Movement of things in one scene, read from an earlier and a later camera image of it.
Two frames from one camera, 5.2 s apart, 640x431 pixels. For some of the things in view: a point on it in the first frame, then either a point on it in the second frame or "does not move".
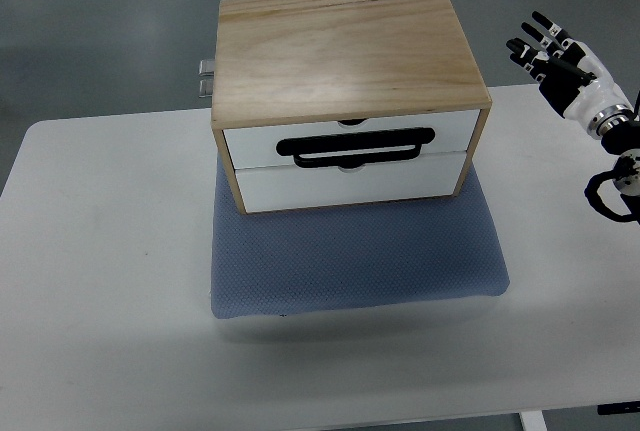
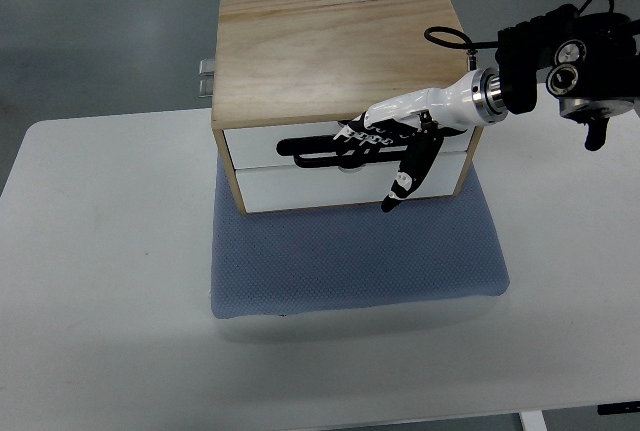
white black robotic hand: (574, 78) → (412, 127)
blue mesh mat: (351, 255) does not move
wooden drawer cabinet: (347, 97) does not move
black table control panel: (619, 408) does not move
